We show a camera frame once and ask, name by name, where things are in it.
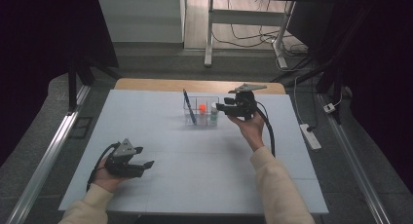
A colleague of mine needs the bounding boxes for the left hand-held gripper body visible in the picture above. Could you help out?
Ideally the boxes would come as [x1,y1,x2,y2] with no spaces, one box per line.
[103,138,146,179]

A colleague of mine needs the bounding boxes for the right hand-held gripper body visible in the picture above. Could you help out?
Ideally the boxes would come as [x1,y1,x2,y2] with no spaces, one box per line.
[228,83,268,122]

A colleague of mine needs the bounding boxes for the white green glue stick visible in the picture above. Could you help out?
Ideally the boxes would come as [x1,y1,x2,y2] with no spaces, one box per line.
[209,102,219,127]

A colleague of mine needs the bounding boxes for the orange highlighter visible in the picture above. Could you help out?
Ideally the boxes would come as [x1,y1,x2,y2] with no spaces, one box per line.
[198,103,207,126]

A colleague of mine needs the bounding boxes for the clear plastic pen holder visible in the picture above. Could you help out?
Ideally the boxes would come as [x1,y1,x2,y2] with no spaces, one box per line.
[183,95,220,128]

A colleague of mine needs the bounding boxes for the blue pen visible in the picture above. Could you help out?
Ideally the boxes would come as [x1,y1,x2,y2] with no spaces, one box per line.
[182,89,198,126]

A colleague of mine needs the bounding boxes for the person's left hand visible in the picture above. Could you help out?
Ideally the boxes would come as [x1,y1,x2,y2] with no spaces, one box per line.
[93,160,131,194]

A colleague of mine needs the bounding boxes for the person's right hand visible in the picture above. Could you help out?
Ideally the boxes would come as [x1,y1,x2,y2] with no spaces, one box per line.
[227,111,266,153]

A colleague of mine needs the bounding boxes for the pale blue table mat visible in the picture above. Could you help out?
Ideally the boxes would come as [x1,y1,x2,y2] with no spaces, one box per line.
[57,89,329,216]

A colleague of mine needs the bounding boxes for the dark floor hatch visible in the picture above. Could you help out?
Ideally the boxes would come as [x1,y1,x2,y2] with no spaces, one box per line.
[69,116,94,140]

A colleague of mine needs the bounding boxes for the white power strip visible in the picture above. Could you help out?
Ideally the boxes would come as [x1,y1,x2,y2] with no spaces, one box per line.
[299,123,322,151]

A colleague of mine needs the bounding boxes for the small white adapter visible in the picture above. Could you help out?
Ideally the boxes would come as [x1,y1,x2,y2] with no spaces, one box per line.
[322,102,337,115]

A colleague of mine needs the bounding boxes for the black metal stand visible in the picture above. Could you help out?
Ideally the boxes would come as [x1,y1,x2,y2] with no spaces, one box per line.
[66,55,121,116]
[271,48,352,126]

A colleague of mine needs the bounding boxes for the white panel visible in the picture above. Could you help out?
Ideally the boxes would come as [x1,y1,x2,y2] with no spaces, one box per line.
[96,0,186,44]

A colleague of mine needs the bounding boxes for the dark curtain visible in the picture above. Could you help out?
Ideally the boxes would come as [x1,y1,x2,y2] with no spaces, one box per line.
[286,0,413,193]
[0,0,120,167]

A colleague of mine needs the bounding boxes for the left hand-held gripper black cable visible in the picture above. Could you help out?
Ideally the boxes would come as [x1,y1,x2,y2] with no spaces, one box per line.
[86,142,121,193]

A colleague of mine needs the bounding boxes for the hand-held gripper black cable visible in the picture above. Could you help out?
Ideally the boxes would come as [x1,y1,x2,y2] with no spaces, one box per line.
[86,142,121,193]
[256,101,277,158]

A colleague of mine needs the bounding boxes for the right hand-held gripper black cable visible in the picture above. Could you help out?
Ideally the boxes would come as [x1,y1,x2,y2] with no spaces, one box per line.
[256,101,277,158]

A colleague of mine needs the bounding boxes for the tangle of floor cables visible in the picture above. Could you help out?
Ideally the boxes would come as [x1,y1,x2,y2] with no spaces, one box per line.
[212,0,310,72]

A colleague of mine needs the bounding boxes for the aluminium rail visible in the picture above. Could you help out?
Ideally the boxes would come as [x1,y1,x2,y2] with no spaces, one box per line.
[6,84,92,224]
[319,93,393,224]

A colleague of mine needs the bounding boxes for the white metal desk frame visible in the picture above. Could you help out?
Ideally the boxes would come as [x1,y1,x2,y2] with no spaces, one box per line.
[204,0,297,70]

